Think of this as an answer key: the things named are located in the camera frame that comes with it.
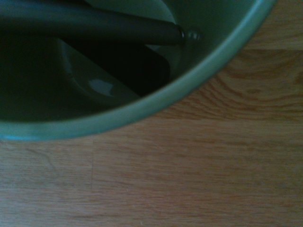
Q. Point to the green ceramic utensil holder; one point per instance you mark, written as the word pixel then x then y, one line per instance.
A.
pixel 165 99

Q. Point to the black flat spatula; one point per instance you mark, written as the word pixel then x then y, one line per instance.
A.
pixel 142 68

